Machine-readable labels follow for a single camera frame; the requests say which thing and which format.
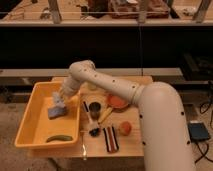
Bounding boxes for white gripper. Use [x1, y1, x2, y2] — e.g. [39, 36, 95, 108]
[59, 76, 82, 99]

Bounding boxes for grey-blue towel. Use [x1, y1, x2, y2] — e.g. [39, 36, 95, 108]
[52, 92, 65, 108]

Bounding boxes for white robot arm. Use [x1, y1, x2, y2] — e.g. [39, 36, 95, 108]
[60, 60, 196, 171]

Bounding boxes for yellow plastic tray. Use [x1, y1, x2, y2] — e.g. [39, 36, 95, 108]
[15, 82, 80, 149]

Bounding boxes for green cup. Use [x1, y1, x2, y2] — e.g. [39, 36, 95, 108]
[87, 83, 97, 91]

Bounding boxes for blue sponge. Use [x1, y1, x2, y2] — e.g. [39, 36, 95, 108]
[48, 106, 67, 119]

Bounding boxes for metal cup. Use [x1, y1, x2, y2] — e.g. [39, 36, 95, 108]
[89, 102, 101, 119]

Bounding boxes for orange frying pan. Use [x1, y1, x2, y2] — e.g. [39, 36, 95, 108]
[98, 94, 129, 124]

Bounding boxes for green cucumber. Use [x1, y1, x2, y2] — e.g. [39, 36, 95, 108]
[46, 135, 73, 143]

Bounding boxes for wooden table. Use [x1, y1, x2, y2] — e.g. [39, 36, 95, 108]
[28, 84, 143, 158]

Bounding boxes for orange peach fruit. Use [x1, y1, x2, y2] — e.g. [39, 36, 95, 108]
[119, 121, 132, 136]

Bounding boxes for striped red black cloth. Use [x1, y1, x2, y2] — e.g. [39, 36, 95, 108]
[103, 126, 119, 153]

